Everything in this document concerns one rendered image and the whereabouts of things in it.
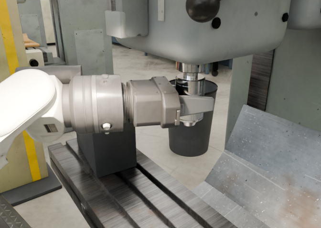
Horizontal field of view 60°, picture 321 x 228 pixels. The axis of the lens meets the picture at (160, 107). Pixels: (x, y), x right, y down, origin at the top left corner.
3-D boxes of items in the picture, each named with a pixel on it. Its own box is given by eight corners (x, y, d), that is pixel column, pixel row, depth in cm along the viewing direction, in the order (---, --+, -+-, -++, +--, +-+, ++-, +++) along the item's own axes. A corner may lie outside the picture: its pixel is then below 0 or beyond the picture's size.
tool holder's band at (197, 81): (206, 79, 46) (207, 73, 45) (203, 88, 41) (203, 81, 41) (178, 77, 47) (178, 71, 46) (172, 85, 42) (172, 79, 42)
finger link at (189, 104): (211, 112, 44) (173, 114, 43) (213, 93, 43) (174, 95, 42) (215, 116, 43) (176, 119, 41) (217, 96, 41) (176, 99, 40)
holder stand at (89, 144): (96, 179, 75) (89, 110, 68) (77, 143, 93) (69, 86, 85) (137, 166, 81) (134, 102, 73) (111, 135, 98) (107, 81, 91)
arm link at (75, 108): (93, 117, 36) (-1, 124, 34) (98, 145, 46) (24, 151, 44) (91, 48, 41) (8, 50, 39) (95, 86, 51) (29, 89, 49)
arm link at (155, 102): (182, 84, 37) (90, 88, 35) (179, 147, 41) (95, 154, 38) (163, 62, 48) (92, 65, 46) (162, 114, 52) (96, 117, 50)
